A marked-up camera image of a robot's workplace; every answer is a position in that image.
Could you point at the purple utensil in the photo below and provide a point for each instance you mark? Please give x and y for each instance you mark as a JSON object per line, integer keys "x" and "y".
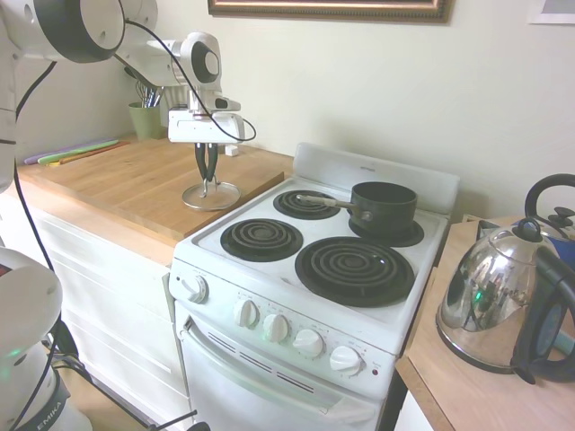
{"x": 54, "y": 153}

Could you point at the green utensil cup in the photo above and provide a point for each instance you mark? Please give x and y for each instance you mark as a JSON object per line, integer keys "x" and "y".
{"x": 146, "y": 123}

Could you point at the gold framed picture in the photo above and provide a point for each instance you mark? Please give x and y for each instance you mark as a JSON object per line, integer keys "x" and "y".
{"x": 332, "y": 11}

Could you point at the metal whisk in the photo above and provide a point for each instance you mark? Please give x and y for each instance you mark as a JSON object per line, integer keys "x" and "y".
{"x": 150, "y": 95}

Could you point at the orange utensil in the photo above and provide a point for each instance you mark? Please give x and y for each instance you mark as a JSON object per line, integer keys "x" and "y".
{"x": 103, "y": 150}

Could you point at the white stove knob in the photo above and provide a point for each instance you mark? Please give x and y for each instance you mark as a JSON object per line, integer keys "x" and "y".
{"x": 308, "y": 343}
{"x": 345, "y": 360}
{"x": 194, "y": 288}
{"x": 276, "y": 328}
{"x": 246, "y": 313}

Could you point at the glass pot lid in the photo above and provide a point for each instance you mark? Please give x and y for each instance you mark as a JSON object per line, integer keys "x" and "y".
{"x": 218, "y": 199}

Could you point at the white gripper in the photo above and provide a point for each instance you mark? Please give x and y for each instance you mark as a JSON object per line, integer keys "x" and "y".
{"x": 197, "y": 128}

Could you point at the large coil burner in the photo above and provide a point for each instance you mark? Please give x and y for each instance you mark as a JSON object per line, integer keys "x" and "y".
{"x": 355, "y": 271}

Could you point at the chrome electric kettle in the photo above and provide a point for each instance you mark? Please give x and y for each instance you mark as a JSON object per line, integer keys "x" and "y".
{"x": 489, "y": 292}

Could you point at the green utensil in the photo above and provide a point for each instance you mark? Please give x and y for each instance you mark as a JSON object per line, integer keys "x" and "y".
{"x": 67, "y": 154}

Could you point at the coil burner under pot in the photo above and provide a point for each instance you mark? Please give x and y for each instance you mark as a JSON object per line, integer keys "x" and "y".
{"x": 415, "y": 233}

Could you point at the small white counter object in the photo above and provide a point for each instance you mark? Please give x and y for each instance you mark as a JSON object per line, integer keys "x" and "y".
{"x": 231, "y": 151}

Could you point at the white kitchen cabinet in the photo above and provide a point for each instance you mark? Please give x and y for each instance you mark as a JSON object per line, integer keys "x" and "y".
{"x": 112, "y": 314}

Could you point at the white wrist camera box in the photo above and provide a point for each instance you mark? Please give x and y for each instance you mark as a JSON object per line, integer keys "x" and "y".
{"x": 227, "y": 104}

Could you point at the small coil burner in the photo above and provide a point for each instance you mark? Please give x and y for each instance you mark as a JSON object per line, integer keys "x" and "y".
{"x": 260, "y": 240}
{"x": 305, "y": 207}

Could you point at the wooden cutting board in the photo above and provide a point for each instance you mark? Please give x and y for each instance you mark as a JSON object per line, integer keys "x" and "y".
{"x": 126, "y": 188}

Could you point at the white electric stove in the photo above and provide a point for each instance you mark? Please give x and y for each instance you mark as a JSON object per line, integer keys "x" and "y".
{"x": 287, "y": 404}

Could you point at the white framed picture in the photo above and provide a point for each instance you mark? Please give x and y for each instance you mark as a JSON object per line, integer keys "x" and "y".
{"x": 554, "y": 11}

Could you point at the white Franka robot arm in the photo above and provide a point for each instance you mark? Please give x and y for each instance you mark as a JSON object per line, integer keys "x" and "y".
{"x": 67, "y": 27}

